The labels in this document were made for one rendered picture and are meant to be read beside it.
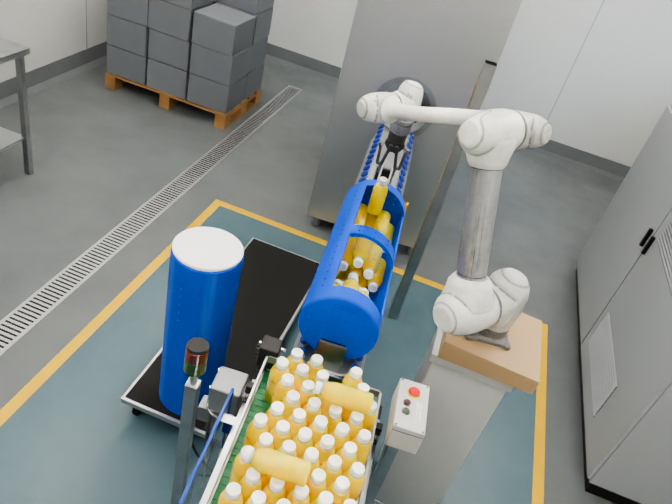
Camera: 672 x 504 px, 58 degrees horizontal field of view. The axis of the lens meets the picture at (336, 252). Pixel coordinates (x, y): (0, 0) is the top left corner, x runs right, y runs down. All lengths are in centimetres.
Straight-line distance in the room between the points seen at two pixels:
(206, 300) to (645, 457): 222
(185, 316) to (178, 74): 344
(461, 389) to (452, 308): 47
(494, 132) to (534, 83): 504
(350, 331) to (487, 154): 74
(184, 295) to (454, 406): 114
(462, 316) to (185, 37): 401
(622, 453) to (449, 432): 108
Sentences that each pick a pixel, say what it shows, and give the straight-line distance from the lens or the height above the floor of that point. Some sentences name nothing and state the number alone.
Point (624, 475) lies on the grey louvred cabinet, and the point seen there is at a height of 22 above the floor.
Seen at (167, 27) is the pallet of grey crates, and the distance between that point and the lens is 555.
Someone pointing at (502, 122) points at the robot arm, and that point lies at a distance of 192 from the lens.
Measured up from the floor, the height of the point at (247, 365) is 15.
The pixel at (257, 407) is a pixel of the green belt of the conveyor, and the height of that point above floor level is 90.
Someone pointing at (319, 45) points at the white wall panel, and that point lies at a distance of 722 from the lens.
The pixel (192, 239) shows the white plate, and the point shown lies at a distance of 245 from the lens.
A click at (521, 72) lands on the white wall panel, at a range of 689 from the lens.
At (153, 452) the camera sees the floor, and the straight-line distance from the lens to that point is 303.
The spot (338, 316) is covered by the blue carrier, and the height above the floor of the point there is 115.
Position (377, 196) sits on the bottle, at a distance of 263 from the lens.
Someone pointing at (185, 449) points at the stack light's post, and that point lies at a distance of 207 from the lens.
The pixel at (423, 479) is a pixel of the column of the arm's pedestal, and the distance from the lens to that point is 284.
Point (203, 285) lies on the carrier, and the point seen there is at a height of 96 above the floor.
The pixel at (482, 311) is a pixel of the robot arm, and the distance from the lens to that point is 208.
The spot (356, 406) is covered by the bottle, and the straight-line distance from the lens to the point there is 186.
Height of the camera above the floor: 252
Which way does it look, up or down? 36 degrees down
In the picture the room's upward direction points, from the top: 16 degrees clockwise
